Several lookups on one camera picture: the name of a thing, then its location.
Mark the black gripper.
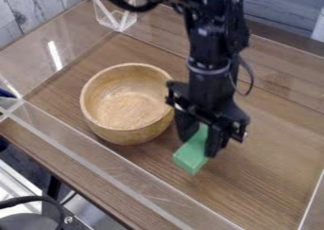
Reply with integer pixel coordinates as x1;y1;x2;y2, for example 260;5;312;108
166;67;251;158

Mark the green rectangular block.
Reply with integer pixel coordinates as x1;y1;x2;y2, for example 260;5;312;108
173;124;208;175

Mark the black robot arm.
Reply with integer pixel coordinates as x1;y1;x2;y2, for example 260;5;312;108
148;0;251;158

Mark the wooden brown bowl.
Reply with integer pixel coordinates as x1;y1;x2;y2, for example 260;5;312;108
81;62;174;146

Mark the black table leg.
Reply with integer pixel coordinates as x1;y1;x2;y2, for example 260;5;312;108
47;176;62;200

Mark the clear acrylic tray wall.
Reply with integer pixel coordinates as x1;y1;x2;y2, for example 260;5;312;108
0;79;244;230

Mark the clear acrylic corner bracket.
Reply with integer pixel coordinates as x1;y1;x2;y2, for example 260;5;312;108
93;0;138;32

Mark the black cable bottom left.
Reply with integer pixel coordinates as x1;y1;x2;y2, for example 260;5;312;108
0;194;69;230

